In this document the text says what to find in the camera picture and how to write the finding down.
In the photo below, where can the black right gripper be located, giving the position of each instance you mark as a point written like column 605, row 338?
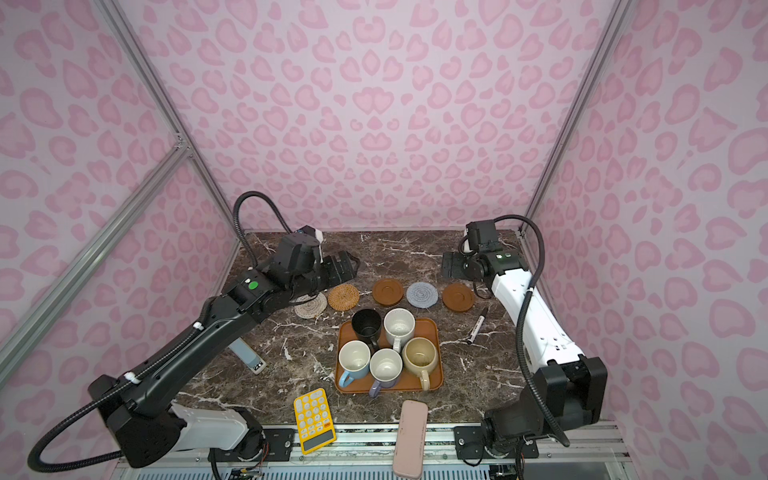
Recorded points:
column 452, row 265

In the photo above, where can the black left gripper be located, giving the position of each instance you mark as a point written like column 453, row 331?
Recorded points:
column 334, row 269

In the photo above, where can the tan rattan coaster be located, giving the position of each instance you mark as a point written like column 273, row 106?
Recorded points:
column 343, row 297

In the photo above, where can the brown wooden saucer coaster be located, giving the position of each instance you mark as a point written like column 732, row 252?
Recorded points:
column 457, row 297

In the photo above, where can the white woven coaster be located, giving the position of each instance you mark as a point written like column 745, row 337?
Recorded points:
column 310, row 306

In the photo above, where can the light blue woven coaster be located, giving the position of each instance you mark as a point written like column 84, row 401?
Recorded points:
column 422, row 295

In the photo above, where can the dark wooden saucer coaster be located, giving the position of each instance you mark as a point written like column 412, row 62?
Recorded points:
column 388, row 292

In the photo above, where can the black mug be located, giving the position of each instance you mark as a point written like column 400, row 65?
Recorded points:
column 367, row 325

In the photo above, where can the white speckled mug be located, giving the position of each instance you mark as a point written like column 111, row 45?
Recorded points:
column 399, row 326

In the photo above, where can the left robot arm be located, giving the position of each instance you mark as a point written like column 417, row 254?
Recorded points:
column 139, row 416

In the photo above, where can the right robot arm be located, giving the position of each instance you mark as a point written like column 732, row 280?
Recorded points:
column 564, row 388

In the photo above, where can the orange plastic tray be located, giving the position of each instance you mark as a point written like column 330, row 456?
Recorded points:
column 408, row 382

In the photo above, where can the white marker pen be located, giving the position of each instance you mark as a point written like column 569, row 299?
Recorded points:
column 470, row 339

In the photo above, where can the beige glazed mug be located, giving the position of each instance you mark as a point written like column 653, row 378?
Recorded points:
column 420, row 357

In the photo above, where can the purple mug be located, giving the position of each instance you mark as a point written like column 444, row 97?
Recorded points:
column 386, row 366

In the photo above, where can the grey remote device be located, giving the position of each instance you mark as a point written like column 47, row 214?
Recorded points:
column 248, row 356

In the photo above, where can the yellow calculator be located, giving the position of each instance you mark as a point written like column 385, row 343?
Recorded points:
column 314, row 421

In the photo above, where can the pink rectangular case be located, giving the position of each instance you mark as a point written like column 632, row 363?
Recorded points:
column 410, row 443

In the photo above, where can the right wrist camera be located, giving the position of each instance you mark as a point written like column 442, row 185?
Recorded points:
column 481, row 237

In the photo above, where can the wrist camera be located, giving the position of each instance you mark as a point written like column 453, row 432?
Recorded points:
column 300, row 251
column 481, row 237

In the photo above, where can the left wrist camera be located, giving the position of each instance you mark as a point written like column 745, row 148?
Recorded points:
column 300, row 251

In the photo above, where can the blue handled white mug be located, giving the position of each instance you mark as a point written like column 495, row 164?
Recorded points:
column 354, row 360

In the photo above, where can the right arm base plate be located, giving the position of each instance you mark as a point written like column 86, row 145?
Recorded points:
column 477, row 442

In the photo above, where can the aluminium front rail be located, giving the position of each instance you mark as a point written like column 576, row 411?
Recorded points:
column 366, row 451

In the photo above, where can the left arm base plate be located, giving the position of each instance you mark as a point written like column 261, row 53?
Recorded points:
column 258, row 446

